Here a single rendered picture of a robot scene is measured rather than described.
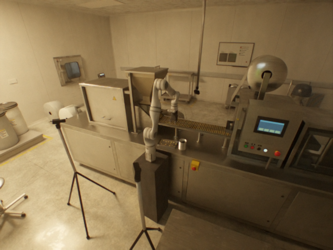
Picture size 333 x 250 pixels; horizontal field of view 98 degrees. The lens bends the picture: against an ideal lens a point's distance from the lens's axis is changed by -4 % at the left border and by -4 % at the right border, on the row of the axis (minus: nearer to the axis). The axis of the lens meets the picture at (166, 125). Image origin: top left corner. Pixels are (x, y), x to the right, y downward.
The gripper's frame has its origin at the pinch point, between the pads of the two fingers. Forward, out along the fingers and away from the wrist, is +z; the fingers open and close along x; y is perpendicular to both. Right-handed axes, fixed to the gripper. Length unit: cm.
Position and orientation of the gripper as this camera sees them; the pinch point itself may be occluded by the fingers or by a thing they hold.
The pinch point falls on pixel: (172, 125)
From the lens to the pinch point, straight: 170.5
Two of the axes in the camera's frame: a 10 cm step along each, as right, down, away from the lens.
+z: 0.0, 8.8, 4.7
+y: 5.1, -4.1, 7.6
